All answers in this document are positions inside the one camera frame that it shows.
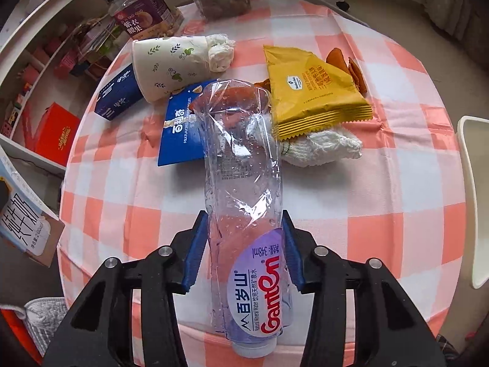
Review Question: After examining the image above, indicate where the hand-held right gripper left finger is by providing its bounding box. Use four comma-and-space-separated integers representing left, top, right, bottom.
42, 210, 209, 367

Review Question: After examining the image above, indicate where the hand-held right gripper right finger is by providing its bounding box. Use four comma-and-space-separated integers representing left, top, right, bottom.
281, 210, 447, 367

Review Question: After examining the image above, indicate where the clear plastic water bottle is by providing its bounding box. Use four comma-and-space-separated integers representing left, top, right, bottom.
191, 78, 285, 356

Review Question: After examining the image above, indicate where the blue biscuit box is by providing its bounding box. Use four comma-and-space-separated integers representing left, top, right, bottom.
157, 80, 215, 167

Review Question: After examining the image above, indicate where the white leaf-print paper cup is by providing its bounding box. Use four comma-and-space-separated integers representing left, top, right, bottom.
132, 35, 211, 104

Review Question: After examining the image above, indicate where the white plastic bin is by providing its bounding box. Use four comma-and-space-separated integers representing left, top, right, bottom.
457, 116, 489, 289

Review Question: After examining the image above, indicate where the crumpled white paper towel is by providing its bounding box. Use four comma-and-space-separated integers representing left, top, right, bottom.
281, 124, 363, 168

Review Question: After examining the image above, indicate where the orange white checked tablecloth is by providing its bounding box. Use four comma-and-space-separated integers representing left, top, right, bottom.
57, 0, 465, 367

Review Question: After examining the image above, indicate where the grey woven basket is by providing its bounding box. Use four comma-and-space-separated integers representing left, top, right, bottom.
24, 297, 71, 356

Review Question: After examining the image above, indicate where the yellow snack packet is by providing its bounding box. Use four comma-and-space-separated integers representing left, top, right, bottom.
263, 45, 373, 140

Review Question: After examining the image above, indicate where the small dark blue box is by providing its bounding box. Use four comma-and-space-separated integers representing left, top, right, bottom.
94, 64, 144, 121

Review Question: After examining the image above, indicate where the cardboard milk carton box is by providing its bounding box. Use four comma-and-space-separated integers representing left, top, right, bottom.
0, 147, 65, 268

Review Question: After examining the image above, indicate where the red gift box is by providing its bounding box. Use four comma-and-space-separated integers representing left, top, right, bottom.
23, 102, 81, 166

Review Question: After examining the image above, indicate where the crumpled white tissue wad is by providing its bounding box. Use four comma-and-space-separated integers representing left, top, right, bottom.
206, 32, 235, 72

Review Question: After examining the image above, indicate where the purple-label nut jar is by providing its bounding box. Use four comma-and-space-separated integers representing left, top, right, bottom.
104, 0, 184, 41

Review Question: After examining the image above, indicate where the clear jar of nuts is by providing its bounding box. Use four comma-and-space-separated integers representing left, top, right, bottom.
189, 0, 253, 21

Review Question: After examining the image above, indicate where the white bookshelf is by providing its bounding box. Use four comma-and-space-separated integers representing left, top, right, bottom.
0, 0, 111, 169

